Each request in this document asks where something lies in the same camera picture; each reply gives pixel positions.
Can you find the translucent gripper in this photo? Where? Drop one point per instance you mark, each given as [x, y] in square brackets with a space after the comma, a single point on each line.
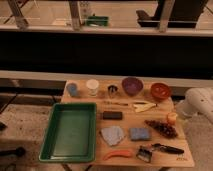
[182, 118]

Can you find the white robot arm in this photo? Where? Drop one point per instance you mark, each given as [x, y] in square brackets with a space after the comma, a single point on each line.
[197, 100]

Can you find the small metal cup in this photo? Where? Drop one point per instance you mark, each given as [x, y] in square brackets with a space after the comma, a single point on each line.
[112, 91]

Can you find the white paper cup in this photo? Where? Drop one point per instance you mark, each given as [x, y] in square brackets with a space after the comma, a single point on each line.
[93, 86]

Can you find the blue plastic cup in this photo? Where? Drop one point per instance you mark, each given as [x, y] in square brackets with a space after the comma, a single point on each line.
[72, 89]

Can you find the bunch of dark grapes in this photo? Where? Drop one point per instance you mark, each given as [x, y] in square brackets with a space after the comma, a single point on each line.
[162, 128]

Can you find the orange bowl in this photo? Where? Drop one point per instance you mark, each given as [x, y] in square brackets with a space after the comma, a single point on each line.
[160, 91]

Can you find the blue sponge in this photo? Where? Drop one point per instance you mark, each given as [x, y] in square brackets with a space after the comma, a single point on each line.
[137, 134]

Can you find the metal peeler tool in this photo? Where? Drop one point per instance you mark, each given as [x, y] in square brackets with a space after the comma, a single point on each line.
[144, 154]

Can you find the purple bowl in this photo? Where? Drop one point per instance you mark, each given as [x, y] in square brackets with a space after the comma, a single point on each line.
[132, 86]

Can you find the orange chili pepper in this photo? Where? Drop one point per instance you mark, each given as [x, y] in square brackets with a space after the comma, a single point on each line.
[118, 153]

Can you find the light blue cloth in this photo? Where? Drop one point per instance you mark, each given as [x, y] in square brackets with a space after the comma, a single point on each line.
[112, 135]

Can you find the black rectangular block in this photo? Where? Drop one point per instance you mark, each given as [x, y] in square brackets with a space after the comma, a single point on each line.
[112, 115]

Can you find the wooden stick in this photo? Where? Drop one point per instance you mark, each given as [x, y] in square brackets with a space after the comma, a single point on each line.
[115, 103]

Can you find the green plastic tray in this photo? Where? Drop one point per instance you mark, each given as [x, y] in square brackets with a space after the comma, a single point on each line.
[70, 136]

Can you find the green box in background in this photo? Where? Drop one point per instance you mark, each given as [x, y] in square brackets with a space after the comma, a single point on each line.
[97, 20]

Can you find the black handled tool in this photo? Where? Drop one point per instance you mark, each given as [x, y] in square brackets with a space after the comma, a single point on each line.
[167, 149]

